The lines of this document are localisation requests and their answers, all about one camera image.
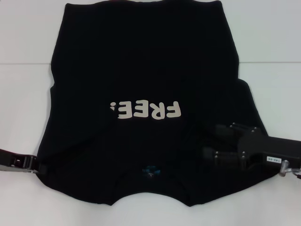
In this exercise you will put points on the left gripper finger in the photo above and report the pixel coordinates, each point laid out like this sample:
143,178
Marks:
43,167

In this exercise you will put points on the black shirt with FREE print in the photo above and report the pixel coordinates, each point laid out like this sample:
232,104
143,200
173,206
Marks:
150,70

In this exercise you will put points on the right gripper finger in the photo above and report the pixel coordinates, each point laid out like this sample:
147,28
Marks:
225,130
229,159

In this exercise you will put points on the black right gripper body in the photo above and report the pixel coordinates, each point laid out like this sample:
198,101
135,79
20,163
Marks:
270,149

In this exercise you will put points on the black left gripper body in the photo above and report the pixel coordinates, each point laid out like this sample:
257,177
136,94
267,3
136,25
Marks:
16,162

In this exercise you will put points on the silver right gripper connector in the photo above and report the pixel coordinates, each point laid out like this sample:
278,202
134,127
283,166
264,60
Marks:
284,168

